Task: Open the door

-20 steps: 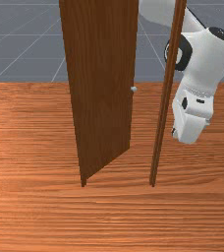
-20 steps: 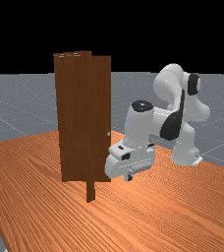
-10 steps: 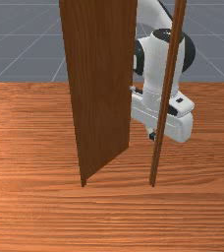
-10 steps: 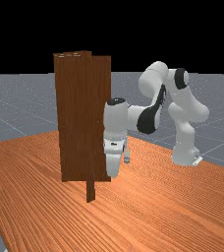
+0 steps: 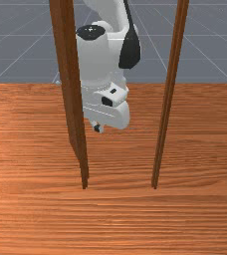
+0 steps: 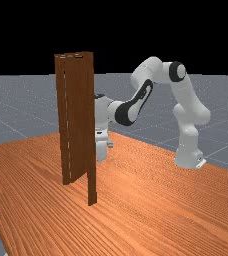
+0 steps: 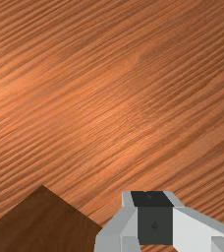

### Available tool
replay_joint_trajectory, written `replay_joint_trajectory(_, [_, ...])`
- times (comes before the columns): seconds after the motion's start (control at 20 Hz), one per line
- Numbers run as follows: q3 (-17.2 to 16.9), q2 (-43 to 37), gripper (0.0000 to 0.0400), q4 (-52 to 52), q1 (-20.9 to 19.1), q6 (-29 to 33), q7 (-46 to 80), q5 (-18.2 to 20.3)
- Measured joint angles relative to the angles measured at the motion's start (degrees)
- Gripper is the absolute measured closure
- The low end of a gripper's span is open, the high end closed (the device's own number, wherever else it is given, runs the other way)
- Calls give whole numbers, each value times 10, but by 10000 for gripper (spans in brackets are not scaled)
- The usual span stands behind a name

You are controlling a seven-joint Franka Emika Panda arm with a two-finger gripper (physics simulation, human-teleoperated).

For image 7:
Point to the brown door in frame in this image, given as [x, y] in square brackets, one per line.
[38, 223]

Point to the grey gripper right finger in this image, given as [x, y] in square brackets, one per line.
[196, 233]

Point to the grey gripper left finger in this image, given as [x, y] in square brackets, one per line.
[127, 226]

